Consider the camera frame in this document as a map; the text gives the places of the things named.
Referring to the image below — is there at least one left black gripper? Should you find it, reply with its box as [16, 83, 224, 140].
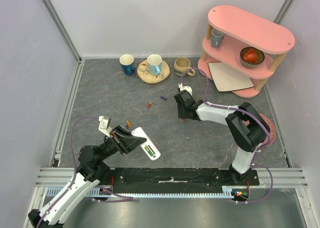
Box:
[97, 124, 148, 162]

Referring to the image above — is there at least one green battery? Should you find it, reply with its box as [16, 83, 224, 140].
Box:
[144, 145, 154, 157]

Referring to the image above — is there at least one white remote control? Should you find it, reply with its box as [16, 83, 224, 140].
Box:
[131, 127, 161, 161]

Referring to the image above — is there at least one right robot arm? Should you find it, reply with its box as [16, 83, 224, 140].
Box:
[174, 89, 272, 185]

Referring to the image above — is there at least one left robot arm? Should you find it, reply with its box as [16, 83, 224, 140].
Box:
[28, 126, 150, 228]

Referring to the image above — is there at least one beige ceramic mug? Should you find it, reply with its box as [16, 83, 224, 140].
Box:
[173, 57, 191, 76]

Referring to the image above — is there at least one white square plate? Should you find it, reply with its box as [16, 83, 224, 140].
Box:
[208, 62, 254, 92]

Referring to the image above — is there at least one light blue mug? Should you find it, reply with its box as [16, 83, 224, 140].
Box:
[147, 54, 163, 76]

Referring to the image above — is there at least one beige floral saucer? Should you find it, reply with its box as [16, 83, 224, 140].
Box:
[137, 59, 170, 84]

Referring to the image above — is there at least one grey mug on shelf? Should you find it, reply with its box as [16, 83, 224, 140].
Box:
[210, 28, 225, 48]

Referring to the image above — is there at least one dark blue mug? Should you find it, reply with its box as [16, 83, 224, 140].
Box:
[119, 54, 136, 76]

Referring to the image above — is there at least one patterned dark bowl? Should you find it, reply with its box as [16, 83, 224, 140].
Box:
[239, 47, 265, 68]

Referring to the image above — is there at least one red cup in bowl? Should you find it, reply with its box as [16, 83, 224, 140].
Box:
[242, 48, 258, 63]

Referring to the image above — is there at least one pink three-tier shelf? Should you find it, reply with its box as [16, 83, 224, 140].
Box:
[198, 5, 295, 98]

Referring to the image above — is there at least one pink dotted plate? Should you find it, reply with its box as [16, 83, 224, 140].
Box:
[260, 113, 276, 146]

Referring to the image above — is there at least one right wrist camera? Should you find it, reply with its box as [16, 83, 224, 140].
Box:
[178, 83, 193, 95]

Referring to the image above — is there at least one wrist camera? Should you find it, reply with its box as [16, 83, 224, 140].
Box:
[98, 116, 112, 138]
[178, 83, 193, 95]

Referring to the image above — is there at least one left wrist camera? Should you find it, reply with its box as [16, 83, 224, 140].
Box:
[98, 116, 112, 138]

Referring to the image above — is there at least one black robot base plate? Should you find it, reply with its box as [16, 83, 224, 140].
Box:
[100, 168, 260, 194]

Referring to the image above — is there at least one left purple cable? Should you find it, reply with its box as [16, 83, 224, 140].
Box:
[36, 116, 101, 228]

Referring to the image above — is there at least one white cable duct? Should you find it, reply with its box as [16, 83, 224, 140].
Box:
[47, 186, 247, 198]

